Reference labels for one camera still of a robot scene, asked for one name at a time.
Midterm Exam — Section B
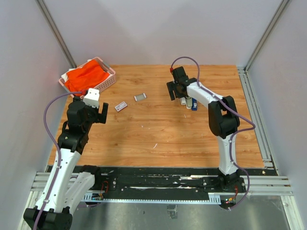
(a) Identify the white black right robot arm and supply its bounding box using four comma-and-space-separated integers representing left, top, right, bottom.
166, 67, 246, 192

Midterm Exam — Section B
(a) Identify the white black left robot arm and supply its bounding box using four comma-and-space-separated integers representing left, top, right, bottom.
23, 97, 108, 230

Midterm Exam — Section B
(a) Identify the grey white stapler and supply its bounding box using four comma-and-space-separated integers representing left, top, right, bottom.
185, 97, 193, 109

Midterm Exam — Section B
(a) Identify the orange cloth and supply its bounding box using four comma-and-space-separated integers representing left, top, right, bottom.
64, 59, 110, 92

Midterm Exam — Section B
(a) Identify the pink plastic basket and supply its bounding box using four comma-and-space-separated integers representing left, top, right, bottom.
59, 57, 116, 92

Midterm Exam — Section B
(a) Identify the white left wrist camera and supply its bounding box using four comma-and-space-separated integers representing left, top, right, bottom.
83, 88, 100, 108

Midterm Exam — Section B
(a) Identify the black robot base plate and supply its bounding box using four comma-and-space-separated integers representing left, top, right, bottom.
45, 165, 257, 200

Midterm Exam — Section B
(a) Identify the left aluminium frame post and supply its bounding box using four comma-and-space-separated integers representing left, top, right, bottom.
35, 0, 77, 68

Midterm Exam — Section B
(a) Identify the aluminium frame post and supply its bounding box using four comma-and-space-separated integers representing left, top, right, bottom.
35, 0, 77, 68
244, 0, 292, 73

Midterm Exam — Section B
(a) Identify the grey slotted cable duct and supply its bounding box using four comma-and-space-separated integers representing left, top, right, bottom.
81, 192, 222, 205

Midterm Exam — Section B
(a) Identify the right aluminium frame post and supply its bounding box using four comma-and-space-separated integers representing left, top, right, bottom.
244, 0, 292, 73

